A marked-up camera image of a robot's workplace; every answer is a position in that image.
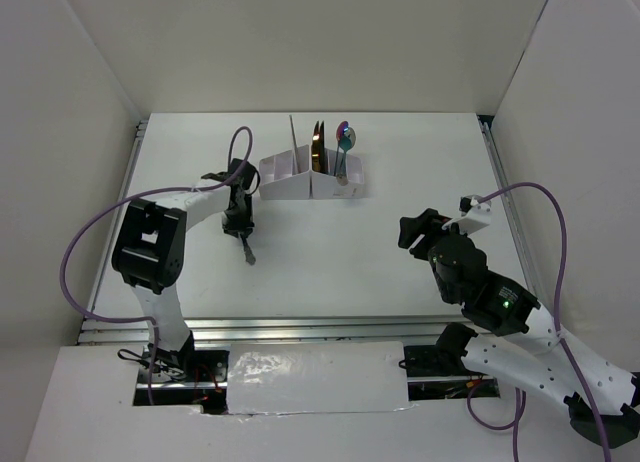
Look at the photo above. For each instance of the white cover plate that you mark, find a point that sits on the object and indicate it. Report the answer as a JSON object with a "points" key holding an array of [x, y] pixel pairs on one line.
{"points": [[323, 378]]}

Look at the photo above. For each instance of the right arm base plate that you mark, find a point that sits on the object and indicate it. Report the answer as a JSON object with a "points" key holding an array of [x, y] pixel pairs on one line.
{"points": [[435, 357]]}

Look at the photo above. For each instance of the aluminium rail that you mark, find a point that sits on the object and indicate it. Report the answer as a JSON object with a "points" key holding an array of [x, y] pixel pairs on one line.
{"points": [[221, 331], [506, 192]]}

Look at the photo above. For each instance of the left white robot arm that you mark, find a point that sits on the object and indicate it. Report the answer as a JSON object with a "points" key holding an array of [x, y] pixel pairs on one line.
{"points": [[149, 251]]}

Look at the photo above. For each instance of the teal spoon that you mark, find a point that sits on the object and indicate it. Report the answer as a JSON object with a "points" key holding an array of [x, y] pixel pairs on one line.
{"points": [[345, 145]]}

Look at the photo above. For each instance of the black knife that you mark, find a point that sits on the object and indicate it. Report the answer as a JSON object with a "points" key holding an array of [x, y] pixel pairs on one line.
{"points": [[322, 149]]}

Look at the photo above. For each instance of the aluminium front rail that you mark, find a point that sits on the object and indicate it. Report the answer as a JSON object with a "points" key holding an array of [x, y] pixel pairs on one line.
{"points": [[221, 331]]}

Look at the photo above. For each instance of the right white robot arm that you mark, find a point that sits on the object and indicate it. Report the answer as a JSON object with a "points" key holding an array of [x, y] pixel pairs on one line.
{"points": [[510, 335]]}

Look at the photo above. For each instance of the silver ornate spoon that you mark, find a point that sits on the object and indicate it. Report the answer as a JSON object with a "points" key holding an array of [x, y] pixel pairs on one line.
{"points": [[351, 135]]}

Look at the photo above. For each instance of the iridescent rainbow spoon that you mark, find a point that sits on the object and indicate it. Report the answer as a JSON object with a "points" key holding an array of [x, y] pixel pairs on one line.
{"points": [[340, 131]]}

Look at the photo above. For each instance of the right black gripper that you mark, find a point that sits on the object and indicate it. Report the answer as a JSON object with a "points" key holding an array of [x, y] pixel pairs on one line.
{"points": [[427, 222]]}

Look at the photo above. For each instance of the gold knife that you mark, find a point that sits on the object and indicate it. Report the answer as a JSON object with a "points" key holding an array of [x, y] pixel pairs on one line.
{"points": [[315, 158]]}

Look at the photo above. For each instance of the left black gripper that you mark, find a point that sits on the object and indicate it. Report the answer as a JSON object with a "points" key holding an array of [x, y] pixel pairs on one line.
{"points": [[244, 225]]}

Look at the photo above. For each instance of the white left utensil organizer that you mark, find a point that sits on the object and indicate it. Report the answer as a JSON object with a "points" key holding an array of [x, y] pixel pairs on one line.
{"points": [[285, 176]]}

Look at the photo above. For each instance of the white right utensil organizer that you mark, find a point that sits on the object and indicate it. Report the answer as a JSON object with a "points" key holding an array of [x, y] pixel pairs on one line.
{"points": [[325, 186]]}

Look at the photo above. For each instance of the aluminium right rail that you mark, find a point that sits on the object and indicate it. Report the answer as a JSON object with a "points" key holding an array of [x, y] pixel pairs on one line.
{"points": [[506, 192]]}

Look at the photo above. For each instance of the silver ornate knife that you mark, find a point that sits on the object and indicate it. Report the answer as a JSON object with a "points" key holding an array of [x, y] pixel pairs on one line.
{"points": [[248, 253]]}

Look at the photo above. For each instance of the white utensil organizer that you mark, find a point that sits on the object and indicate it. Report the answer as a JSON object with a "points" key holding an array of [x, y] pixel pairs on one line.
{"points": [[285, 176], [325, 186]]}

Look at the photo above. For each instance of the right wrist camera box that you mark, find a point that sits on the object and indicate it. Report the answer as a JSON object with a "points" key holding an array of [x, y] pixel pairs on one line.
{"points": [[474, 216]]}

